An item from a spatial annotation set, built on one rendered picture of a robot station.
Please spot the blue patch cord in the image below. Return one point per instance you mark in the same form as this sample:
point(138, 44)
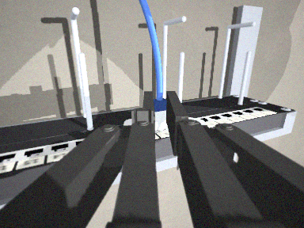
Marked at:
point(155, 46)

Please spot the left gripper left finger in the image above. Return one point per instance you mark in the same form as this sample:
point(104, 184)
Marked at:
point(68, 194)

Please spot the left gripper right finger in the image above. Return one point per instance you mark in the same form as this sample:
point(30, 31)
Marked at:
point(213, 180)

